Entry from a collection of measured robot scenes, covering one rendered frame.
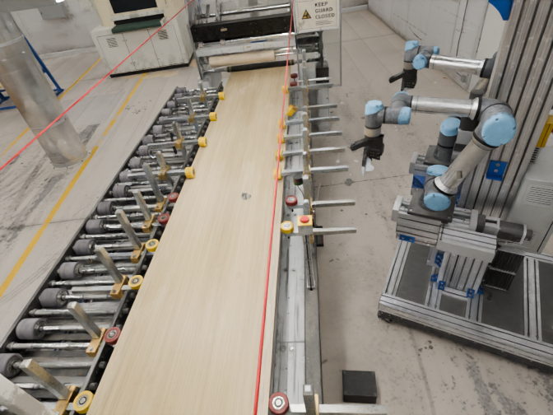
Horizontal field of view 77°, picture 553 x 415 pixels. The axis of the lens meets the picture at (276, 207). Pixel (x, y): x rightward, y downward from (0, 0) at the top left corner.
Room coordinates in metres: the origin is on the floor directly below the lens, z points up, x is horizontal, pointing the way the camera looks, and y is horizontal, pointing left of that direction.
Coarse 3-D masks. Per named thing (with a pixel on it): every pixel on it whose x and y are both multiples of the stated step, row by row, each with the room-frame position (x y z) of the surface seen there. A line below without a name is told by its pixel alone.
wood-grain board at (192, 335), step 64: (256, 128) 2.86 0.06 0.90; (192, 192) 2.06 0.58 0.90; (256, 192) 1.93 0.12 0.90; (192, 256) 1.43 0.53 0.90; (256, 256) 1.34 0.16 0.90; (128, 320) 1.06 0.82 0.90; (192, 320) 1.00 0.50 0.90; (256, 320) 0.94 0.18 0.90; (128, 384) 0.74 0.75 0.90; (192, 384) 0.69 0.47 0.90
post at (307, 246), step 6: (306, 240) 1.21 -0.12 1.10; (306, 246) 1.21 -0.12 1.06; (306, 252) 1.21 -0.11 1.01; (306, 258) 1.22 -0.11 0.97; (306, 264) 1.22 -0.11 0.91; (312, 264) 1.22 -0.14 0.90; (306, 270) 1.22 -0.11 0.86; (312, 270) 1.21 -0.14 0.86; (312, 276) 1.21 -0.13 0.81; (312, 282) 1.21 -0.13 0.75
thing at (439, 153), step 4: (436, 148) 1.81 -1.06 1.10; (440, 148) 1.79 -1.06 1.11; (444, 148) 1.77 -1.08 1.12; (448, 148) 1.75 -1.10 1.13; (452, 148) 1.75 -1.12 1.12; (436, 152) 1.80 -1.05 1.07; (440, 152) 1.77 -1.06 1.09; (444, 152) 1.76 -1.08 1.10; (448, 152) 1.75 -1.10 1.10; (452, 152) 1.75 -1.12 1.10; (436, 156) 1.78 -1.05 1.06; (440, 156) 1.76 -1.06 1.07; (444, 156) 1.75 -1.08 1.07; (448, 156) 1.74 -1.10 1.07; (440, 160) 1.76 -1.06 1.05; (444, 160) 1.74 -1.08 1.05; (448, 160) 1.74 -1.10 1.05
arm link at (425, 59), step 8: (416, 56) 1.95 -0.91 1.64; (424, 56) 1.92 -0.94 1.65; (432, 56) 1.91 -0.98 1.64; (440, 56) 1.89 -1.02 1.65; (448, 56) 1.87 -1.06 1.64; (416, 64) 1.92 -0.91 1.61; (424, 64) 1.90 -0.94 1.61; (432, 64) 1.89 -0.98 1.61; (440, 64) 1.86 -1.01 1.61; (448, 64) 1.83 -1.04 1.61; (456, 64) 1.81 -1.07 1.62; (464, 64) 1.79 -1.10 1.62; (472, 64) 1.76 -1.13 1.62; (480, 64) 1.74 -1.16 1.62; (488, 64) 1.72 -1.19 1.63; (464, 72) 1.79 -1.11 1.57; (472, 72) 1.76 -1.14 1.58; (480, 72) 1.72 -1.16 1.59; (488, 72) 1.70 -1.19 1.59
